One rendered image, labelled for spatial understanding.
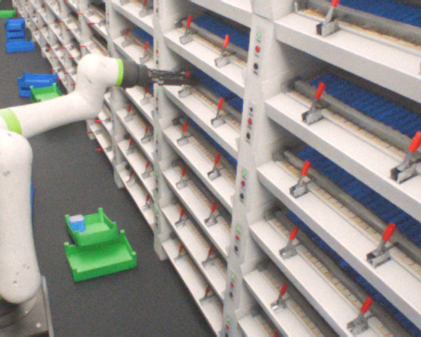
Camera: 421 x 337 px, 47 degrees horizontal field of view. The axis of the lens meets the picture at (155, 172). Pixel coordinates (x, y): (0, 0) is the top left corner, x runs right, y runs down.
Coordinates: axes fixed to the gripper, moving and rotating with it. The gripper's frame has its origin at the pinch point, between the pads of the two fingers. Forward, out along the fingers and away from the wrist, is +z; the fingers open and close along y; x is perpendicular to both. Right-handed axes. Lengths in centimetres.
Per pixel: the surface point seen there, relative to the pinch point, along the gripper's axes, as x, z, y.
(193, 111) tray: -7.2, -1.6, 12.7
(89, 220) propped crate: -97, -9, -57
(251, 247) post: -34, 6, 54
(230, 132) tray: -5.7, 0.8, 34.0
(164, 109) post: -17.5, 1.4, -15.9
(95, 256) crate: -100, -12, -29
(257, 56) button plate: 21, -8, 49
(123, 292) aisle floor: -99, -6, -2
